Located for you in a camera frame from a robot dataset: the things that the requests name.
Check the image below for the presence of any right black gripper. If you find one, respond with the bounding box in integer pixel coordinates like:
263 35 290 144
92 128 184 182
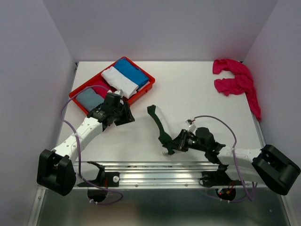
165 129 206 152

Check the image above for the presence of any red plastic tray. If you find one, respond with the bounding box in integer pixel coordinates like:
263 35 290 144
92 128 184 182
69 56 155 113

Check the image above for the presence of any cream and green t-shirt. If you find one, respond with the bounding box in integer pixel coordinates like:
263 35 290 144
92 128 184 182
147 105 188 156

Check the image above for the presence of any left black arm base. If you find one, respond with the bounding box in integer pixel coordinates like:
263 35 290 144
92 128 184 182
81 161 120 187

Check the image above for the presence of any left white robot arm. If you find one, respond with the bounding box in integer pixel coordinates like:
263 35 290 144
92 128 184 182
37 90 134 196

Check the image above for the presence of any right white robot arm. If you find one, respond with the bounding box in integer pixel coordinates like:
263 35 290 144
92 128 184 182
171 127 301 195

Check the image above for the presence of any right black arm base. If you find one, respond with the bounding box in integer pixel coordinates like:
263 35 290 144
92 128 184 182
199 165 242 188

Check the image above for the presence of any magenta rolled t-shirt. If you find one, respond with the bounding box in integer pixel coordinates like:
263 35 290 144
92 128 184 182
92 86 111 99

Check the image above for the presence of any grey rolled t-shirt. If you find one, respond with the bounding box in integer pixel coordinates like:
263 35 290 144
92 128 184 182
76 88 104 112

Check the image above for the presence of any white rolled t-shirt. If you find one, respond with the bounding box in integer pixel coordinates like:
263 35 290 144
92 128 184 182
101 66 138 99

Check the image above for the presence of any blue rolled t-shirt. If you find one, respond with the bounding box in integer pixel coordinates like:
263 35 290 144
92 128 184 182
114 58 149 89

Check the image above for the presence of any magenta crumpled t-shirt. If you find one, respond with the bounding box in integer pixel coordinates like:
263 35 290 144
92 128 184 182
212 59 261 121

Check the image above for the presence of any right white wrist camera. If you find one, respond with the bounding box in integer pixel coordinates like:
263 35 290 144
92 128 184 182
185 118 196 133

